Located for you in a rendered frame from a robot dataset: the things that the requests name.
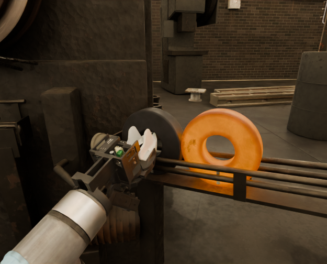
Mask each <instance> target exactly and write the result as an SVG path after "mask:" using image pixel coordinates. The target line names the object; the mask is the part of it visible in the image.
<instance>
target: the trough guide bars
mask: <svg viewBox="0 0 327 264"><path fill-rule="evenodd" d="M208 152H209V153H210V154H211V155H212V156H213V157H218V158H227V159H231V158H233V157H234V156H235V154H234V153H226V152H216V151H208ZM155 162H157V163H164V164H171V165H175V166H182V167H189V168H196V169H203V170H210V171H217V172H224V173H230V174H233V177H229V176H224V175H218V174H211V173H204V172H198V171H191V170H184V169H178V168H171V167H165V166H158V165H154V167H153V169H152V170H155V171H162V172H168V173H173V174H180V175H186V176H190V177H196V178H202V179H208V180H214V181H220V182H226V183H232V184H233V200H236V201H241V202H246V186H251V187H255V188H260V189H267V190H273V191H279V192H285V193H291V194H297V195H303V196H309V197H315V198H319V199H325V200H327V192H326V191H319V190H312V189H305V188H299V187H295V186H288V185H281V184H274V183H268V182H262V181H255V180H252V178H250V179H249V180H248V179H246V176H249V177H256V178H262V179H270V180H276V181H283V182H290V183H297V184H304V185H311V186H318V187H322V188H327V174H324V173H316V172H308V171H299V170H291V169H283V168H275V167H267V166H259V168H258V170H257V171H256V170H249V169H241V168H234V167H226V166H218V165H214V164H206V163H199V162H191V161H185V160H184V158H182V160H175V159H168V158H160V157H156V159H155ZM261 163H270V164H279V165H284V166H293V167H302V168H310V169H319V170H327V163H319V162H309V161H299V160H290V159H280V158H270V157H262V159H261Z"/></svg>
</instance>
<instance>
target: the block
mask: <svg viewBox="0 0 327 264"><path fill-rule="evenodd" d="M40 97H41V102H42V108H43V113H44V118H45V122H46V127H47V132H48V138H49V143H50V148H51V154H52V159H53V165H55V164H57V163H58V162H60V161H61V160H63V159H67V160H68V161H69V164H68V165H67V166H65V167H64V168H63V169H64V170H66V171H67V172H78V171H81V170H82V168H83V165H84V163H85V161H86V158H87V150H86V142H85V134H84V126H83V119H82V111H81V103H80V95H79V90H78V89H77V88H76V87H53V88H51V89H49V90H47V91H45V92H43V93H41V96H40Z"/></svg>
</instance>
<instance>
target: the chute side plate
mask: <svg viewBox="0 0 327 264"><path fill-rule="evenodd" d="M10 147H11V148H12V150H13V153H14V157H15V158H18V157H21V154H20V150H19V145H18V141H17V137H16V133H15V129H14V128H4V129H0V148H10Z"/></svg>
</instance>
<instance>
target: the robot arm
mask: <svg viewBox="0 0 327 264"><path fill-rule="evenodd" d="M104 140H105V143H104V144H103V145H101V146H100V147H99V148H98V149H96V147H97V146H98V145H99V144H100V143H102V142H103V141H104ZM156 149H157V137H156V134H155V133H154V132H150V130H149V129H146V130H145V132H144V135H143V136H141V135H140V134H139V132H138V130H137V129H136V127H134V126H132V127H131V128H130V129H129V131H128V141H127V142H126V141H122V140H120V137H119V136H114V135H112V136H111V137H109V134H106V135H105V136H104V137H103V138H102V139H101V140H100V141H99V142H98V143H97V144H96V145H95V146H94V147H93V148H92V149H91V150H90V151H89V153H90V154H91V156H92V159H93V161H94V165H93V166H92V167H91V168H90V169H89V170H88V171H87V172H86V173H85V174H83V173H80V172H77V173H76V174H75V175H73V176H72V177H71V179H72V180H73V182H74V184H75V187H74V188H73V189H72V190H70V191H69V192H68V193H67V194H66V195H65V196H64V197H63V198H62V199H61V200H60V201H59V202H58V203H57V204H56V205H55V206H54V207H53V209H52V210H51V211H49V213H48V214H47V215H46V216H45V217H44V218H43V219H42V220H41V221H40V222H39V223H38V224H37V225H36V226H35V227H34V228H33V229H32V230H31V231H30V232H29V233H28V234H27V235H26V236H25V237H24V238H23V239H22V240H21V241H20V242H19V243H18V245H17V246H16V247H15V248H14V249H13V250H12V251H9V252H8V253H7V254H6V255H5V256H4V259H3V260H2V261H1V262H0V264H85V263H84V262H83V261H82V259H81V258H80V255H81V254H82V253H83V251H84V250H85V249H86V247H87V246H88V244H89V243H90V242H91V241H92V240H93V238H94V237H95V236H96V234H97V233H98V231H99V230H100V229H101V227H102V226H103V225H104V223H105V221H106V219H107V216H108V215H109V213H110V212H111V211H112V205H114V206H117V207H118V208H120V209H122V210H123V211H128V212H130V211H135V212H136V211H137V208H138V205H139V203H140V200H138V199H136V196H134V195H132V194H131V193H126V192H124V190H125V189H127V190H130V189H131V188H133V187H135V186H138V185H137V184H138V183H139V182H140V181H141V180H142V179H145V178H146V176H147V175H148V174H149V173H150V172H151V171H152V169H153V167H154V165H155V159H156ZM114 189H117V190H119V191H122V192H123V193H121V192H118V191H115V190H114Z"/></svg>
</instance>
